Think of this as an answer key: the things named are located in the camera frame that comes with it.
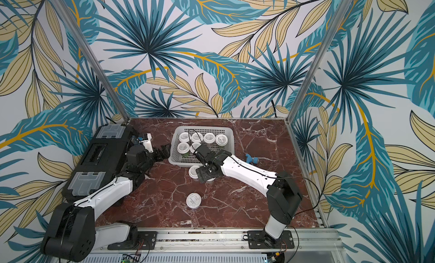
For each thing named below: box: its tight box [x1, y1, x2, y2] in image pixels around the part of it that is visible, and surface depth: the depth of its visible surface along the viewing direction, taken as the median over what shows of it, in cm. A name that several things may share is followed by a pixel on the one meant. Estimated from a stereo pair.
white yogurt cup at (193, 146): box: [189, 142, 202, 154], surface depth 99 cm
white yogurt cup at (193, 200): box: [185, 192, 202, 210], surface depth 81 cm
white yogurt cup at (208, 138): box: [203, 132, 217, 144], surface depth 102 cm
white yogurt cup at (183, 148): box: [176, 141, 190, 155], surface depth 97 cm
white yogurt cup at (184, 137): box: [178, 132, 190, 143], surface depth 101 cm
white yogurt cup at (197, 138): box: [191, 132, 204, 143], surface depth 101 cm
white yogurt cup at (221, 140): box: [215, 133, 229, 147], surface depth 100 cm
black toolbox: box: [62, 123, 136, 204], surface depth 80 cm
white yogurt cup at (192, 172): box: [188, 164, 201, 180], surface depth 89 cm
